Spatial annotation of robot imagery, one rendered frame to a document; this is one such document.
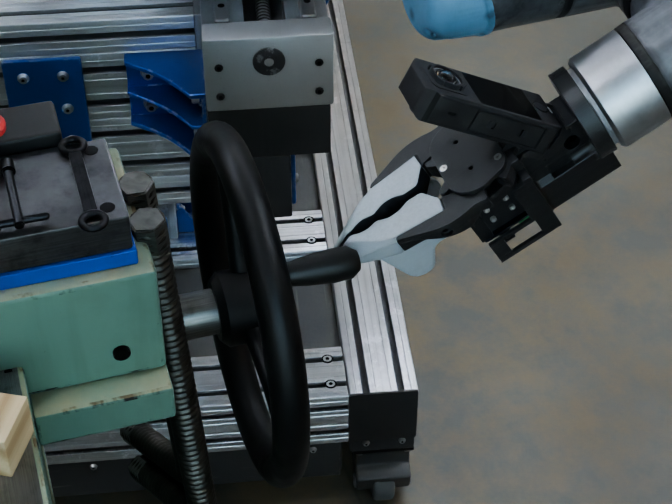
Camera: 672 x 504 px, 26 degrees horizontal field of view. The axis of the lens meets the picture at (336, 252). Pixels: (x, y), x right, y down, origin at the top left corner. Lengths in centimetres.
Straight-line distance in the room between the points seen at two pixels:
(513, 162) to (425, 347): 124
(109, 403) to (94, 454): 92
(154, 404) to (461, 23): 34
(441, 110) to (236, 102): 59
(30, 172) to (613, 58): 40
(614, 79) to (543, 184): 10
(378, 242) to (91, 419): 23
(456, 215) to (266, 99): 56
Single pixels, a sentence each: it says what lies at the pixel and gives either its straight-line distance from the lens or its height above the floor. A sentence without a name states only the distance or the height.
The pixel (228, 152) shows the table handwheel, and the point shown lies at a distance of 105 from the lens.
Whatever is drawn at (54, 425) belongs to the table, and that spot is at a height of 86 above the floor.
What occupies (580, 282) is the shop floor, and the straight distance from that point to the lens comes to 238.
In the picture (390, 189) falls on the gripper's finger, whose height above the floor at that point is 93.
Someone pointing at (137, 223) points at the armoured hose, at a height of 97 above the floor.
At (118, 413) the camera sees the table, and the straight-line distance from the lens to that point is 100.
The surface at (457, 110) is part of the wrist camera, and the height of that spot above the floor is 102.
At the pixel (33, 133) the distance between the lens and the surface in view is 99.
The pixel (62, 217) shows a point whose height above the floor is 100.
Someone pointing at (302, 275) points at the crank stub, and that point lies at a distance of 102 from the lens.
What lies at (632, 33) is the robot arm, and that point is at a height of 104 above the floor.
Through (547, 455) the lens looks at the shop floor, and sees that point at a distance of 212.
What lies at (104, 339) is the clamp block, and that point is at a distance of 98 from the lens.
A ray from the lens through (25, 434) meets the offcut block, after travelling 93.
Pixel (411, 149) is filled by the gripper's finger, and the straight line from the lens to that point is 107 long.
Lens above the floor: 160
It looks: 42 degrees down
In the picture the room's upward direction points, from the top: straight up
